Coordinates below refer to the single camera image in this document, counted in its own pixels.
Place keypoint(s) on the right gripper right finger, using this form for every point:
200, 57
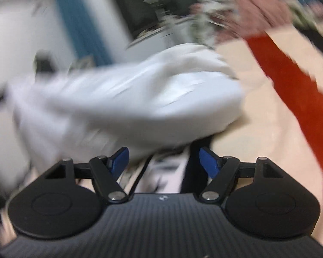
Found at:
224, 174

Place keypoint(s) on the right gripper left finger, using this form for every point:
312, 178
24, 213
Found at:
105, 173

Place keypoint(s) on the light blue t-shirt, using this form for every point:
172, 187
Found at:
154, 108

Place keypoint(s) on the striped cream red black blanket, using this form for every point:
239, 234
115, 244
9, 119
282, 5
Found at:
281, 73

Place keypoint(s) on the left blue curtain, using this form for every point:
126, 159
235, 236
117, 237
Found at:
82, 32

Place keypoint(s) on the pink fuzzy blanket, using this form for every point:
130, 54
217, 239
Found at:
218, 21

